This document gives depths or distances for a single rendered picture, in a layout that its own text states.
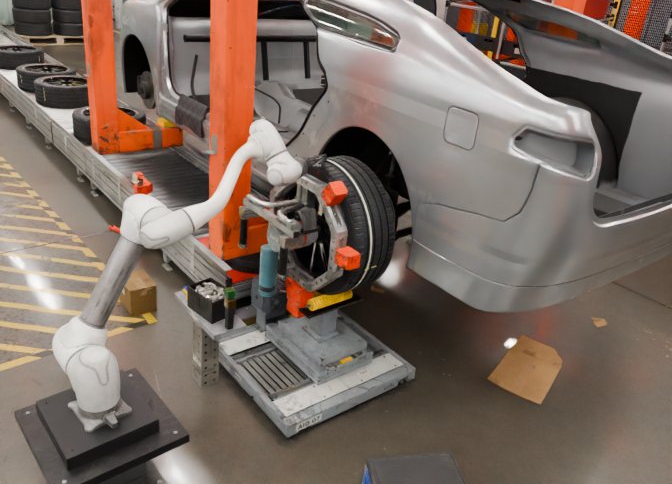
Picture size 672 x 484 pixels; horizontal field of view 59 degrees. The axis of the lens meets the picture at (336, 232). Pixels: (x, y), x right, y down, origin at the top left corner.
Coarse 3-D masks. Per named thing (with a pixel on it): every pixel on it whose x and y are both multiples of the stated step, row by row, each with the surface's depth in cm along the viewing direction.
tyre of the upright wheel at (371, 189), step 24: (312, 168) 280; (336, 168) 273; (360, 168) 278; (288, 192) 300; (384, 192) 275; (360, 216) 264; (384, 216) 271; (360, 240) 264; (384, 240) 273; (360, 264) 270; (384, 264) 281; (336, 288) 283
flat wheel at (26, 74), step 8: (32, 64) 733; (40, 64) 738; (48, 64) 742; (56, 64) 746; (16, 72) 706; (24, 72) 694; (32, 72) 693; (40, 72) 697; (48, 72) 702; (56, 72) 705; (64, 72) 709; (72, 72) 719; (24, 80) 698; (32, 80) 695; (24, 88) 702; (32, 88) 700
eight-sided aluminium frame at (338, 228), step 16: (304, 176) 279; (272, 192) 295; (320, 192) 264; (272, 208) 299; (336, 208) 265; (272, 224) 302; (336, 224) 261; (336, 240) 261; (288, 256) 303; (288, 272) 299; (304, 272) 296; (336, 272) 269; (304, 288) 289; (320, 288) 287
